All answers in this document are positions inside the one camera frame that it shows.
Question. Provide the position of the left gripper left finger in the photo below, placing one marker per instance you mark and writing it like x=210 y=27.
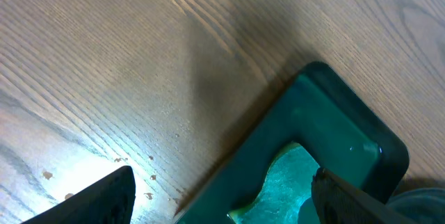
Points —
x=108 y=201

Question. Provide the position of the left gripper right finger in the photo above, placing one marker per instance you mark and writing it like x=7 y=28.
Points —
x=337 y=201

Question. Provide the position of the green sponge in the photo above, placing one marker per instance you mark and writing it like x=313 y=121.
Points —
x=285 y=196

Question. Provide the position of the round black tray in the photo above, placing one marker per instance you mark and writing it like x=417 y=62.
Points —
x=421 y=205

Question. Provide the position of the black rectangular tray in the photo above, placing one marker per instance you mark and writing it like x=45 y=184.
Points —
x=322 y=114

